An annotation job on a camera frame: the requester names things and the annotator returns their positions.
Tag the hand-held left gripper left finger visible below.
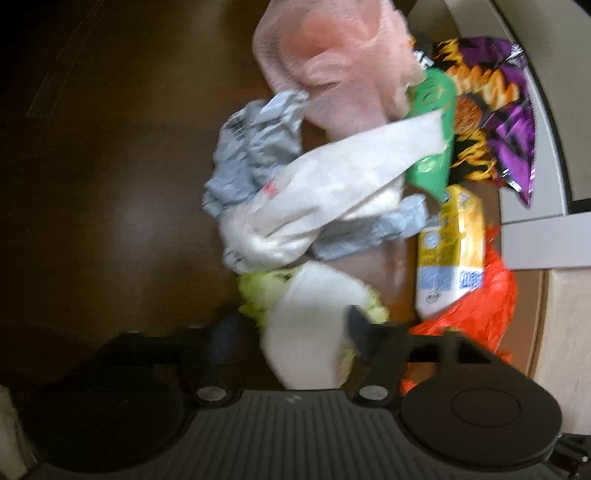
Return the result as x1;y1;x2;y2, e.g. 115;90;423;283
106;311;259;407

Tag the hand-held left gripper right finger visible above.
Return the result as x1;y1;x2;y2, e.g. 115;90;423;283
347;305;497;407

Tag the orange plastic bag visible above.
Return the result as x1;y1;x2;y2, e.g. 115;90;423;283
399;226;517;395

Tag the pink mesh net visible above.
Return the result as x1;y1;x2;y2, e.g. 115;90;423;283
253;0;428;139

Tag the yellow packet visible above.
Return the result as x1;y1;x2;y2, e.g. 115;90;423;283
416;184;488;320

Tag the white plastic bag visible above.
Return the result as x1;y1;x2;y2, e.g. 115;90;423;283
219;113;446;273

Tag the green bottle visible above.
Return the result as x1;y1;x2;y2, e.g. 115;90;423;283
404;67;458;204

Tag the grey plastic bag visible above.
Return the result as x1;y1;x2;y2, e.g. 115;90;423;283
202;90;430;261

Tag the large purple snack packet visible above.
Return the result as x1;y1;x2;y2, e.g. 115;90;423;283
434;37;539;206

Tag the black snack wrapper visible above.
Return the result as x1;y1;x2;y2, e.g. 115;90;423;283
411;39;437;70

